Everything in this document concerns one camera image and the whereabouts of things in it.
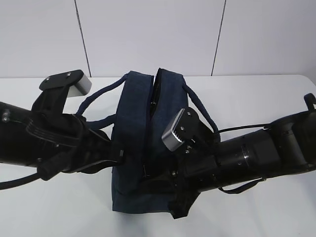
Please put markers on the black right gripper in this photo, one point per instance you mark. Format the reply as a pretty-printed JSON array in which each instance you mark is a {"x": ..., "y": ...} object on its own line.
[{"x": 186, "y": 175}]

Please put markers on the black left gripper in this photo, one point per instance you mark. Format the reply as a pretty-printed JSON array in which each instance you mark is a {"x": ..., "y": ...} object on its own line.
[{"x": 95, "y": 151}]

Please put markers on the dark blue fabric lunch bag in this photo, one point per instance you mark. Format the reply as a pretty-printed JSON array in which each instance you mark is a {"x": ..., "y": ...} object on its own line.
[{"x": 146, "y": 106}]

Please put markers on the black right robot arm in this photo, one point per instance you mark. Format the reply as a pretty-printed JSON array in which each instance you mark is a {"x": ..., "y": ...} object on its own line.
[{"x": 285, "y": 146}]

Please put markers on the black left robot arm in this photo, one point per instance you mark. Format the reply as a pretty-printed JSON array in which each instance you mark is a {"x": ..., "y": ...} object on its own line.
[{"x": 52, "y": 141}]

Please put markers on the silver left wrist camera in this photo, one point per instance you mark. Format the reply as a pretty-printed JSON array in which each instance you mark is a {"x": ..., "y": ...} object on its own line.
[{"x": 77, "y": 82}]

